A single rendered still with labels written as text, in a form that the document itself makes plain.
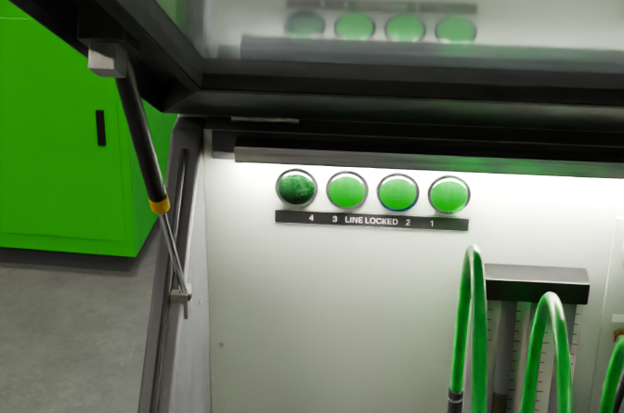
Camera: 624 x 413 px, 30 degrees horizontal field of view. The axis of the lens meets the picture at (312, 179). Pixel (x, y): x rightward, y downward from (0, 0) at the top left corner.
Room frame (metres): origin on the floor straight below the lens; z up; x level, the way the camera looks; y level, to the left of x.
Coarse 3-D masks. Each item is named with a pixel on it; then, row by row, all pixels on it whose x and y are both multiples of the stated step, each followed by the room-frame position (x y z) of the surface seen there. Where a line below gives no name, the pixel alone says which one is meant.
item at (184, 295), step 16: (128, 64) 0.95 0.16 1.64; (128, 80) 0.95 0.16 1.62; (128, 96) 0.96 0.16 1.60; (128, 112) 0.97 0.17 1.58; (144, 112) 0.98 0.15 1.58; (144, 128) 0.98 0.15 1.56; (144, 144) 0.99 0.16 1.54; (144, 160) 1.00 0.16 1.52; (144, 176) 1.01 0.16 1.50; (160, 176) 1.02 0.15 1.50; (160, 192) 1.02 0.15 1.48; (160, 208) 1.03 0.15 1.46; (176, 256) 1.07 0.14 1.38; (176, 272) 1.08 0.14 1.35
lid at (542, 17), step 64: (64, 0) 0.93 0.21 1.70; (128, 0) 0.82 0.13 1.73; (192, 0) 0.83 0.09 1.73; (256, 0) 0.83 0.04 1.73; (320, 0) 0.82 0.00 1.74; (384, 0) 0.81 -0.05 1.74; (448, 0) 0.80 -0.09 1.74; (512, 0) 0.79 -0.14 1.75; (576, 0) 0.78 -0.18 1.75; (192, 64) 1.06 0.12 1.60; (256, 64) 1.06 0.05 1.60; (320, 64) 1.04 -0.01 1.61; (384, 64) 1.03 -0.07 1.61; (448, 64) 1.01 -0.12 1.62; (512, 64) 1.00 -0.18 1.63; (576, 64) 0.98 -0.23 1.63; (576, 128) 1.23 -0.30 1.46
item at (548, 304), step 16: (544, 304) 1.04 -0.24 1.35; (560, 304) 0.99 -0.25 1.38; (544, 320) 1.07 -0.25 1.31; (560, 320) 0.96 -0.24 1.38; (560, 336) 0.94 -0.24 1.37; (528, 352) 1.10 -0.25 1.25; (560, 352) 0.92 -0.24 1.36; (528, 368) 1.10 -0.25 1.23; (560, 368) 0.91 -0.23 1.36; (528, 384) 1.10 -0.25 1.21; (560, 384) 0.90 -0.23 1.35; (528, 400) 1.10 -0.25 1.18; (560, 400) 0.88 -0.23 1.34
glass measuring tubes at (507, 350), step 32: (512, 288) 1.19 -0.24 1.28; (544, 288) 1.18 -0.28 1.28; (576, 288) 1.18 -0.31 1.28; (512, 320) 1.19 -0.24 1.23; (576, 320) 1.21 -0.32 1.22; (512, 352) 1.20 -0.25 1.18; (544, 352) 1.21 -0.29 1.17; (576, 352) 1.21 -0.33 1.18; (512, 384) 1.21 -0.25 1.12; (544, 384) 1.21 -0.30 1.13
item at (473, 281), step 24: (480, 264) 0.99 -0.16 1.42; (480, 288) 0.95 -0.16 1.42; (480, 312) 0.92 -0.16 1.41; (456, 336) 1.14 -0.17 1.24; (480, 336) 0.90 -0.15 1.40; (456, 360) 1.14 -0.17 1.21; (480, 360) 0.87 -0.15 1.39; (456, 384) 1.14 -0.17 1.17; (480, 384) 0.85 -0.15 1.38; (480, 408) 0.84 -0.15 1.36
